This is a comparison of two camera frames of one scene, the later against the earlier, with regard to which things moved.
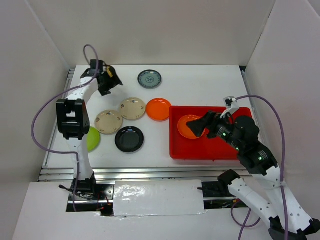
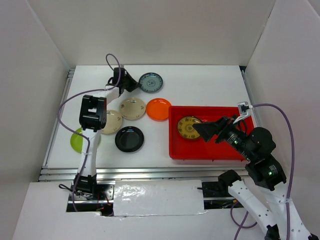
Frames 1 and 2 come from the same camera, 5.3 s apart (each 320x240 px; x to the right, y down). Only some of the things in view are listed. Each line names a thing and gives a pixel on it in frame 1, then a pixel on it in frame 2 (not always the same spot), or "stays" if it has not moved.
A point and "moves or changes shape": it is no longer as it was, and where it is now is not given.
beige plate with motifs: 132,108 stays
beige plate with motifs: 108,121 stays
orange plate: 158,109 stays
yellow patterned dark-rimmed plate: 110,71 → 185,127
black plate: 129,139 stays
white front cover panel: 158,197 stays
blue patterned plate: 149,78 moves or changes shape
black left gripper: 113,82 → 134,84
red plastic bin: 214,148 stays
